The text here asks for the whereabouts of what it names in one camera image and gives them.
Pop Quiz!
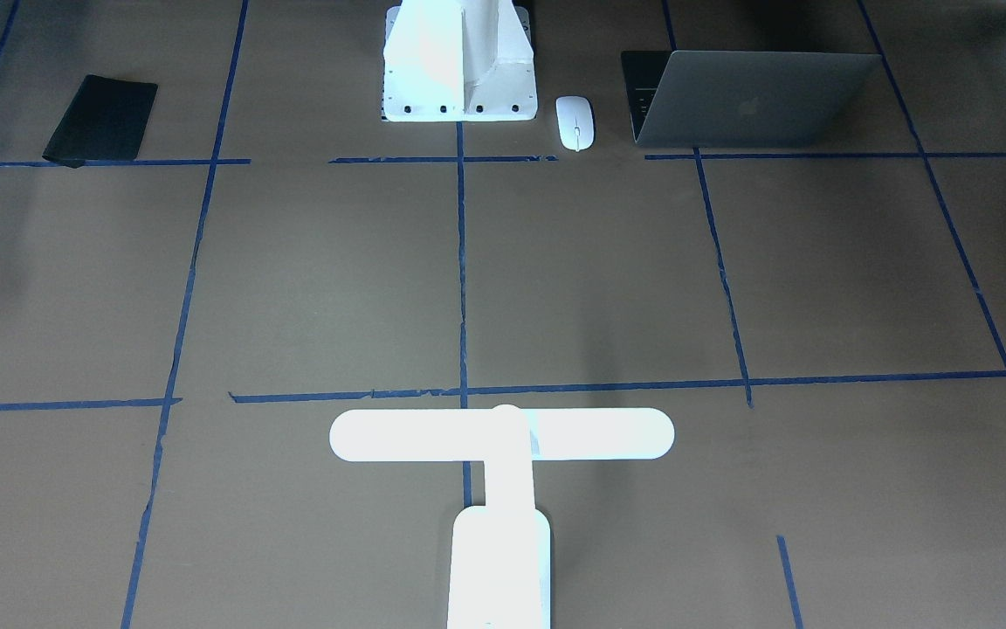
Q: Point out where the white desk lamp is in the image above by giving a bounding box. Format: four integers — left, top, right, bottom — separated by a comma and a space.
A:
330, 404, 675, 628

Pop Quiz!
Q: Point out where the white wireless mouse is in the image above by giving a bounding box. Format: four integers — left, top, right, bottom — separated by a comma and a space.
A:
555, 95, 595, 152

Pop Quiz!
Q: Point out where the black mouse pad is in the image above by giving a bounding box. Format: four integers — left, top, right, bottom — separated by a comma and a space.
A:
41, 74, 159, 168

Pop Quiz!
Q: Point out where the grey laptop computer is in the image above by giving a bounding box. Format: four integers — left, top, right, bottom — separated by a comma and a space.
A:
620, 49, 881, 149

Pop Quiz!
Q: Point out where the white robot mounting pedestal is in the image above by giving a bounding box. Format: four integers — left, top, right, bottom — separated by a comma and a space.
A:
381, 1, 539, 123

